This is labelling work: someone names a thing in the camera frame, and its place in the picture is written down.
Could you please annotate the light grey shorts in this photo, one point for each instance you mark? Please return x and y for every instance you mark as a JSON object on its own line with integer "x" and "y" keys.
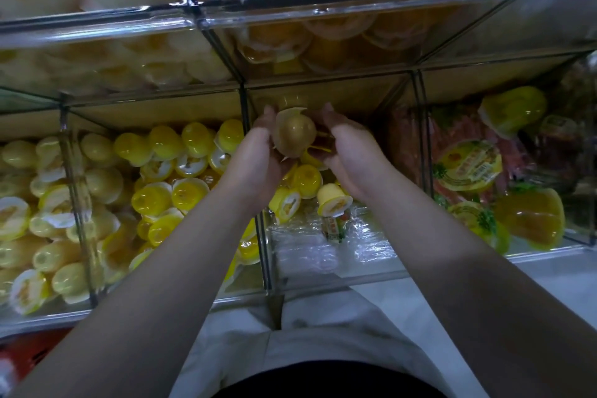
{"x": 308, "y": 337}

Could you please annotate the pile of pale yellow jelly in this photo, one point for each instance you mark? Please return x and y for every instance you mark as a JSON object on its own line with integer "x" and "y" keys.
{"x": 47, "y": 216}

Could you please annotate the person's left hand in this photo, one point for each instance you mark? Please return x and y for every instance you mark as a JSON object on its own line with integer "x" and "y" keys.
{"x": 252, "y": 169}

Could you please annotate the person's right forearm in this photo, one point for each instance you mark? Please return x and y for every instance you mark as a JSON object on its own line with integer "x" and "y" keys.
{"x": 494, "y": 309}

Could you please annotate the pile of yellow jelly cups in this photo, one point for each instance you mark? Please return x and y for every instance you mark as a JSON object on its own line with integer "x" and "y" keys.
{"x": 168, "y": 192}

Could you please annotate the single pale yellow jelly cup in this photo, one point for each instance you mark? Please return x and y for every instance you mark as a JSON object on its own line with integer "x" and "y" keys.
{"x": 294, "y": 132}

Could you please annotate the person's right hand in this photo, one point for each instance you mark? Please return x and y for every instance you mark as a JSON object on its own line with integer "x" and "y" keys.
{"x": 359, "y": 155}

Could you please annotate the black shirt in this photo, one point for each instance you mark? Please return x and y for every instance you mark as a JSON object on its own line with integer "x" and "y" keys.
{"x": 331, "y": 384}

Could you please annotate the pile of pastel jelly cups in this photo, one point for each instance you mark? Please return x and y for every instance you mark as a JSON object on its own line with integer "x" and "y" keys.
{"x": 308, "y": 183}

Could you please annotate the dark red object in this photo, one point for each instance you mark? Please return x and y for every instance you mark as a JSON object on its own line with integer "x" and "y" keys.
{"x": 28, "y": 360}

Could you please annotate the person's left forearm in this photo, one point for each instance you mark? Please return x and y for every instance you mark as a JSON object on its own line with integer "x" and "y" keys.
{"x": 140, "y": 318}

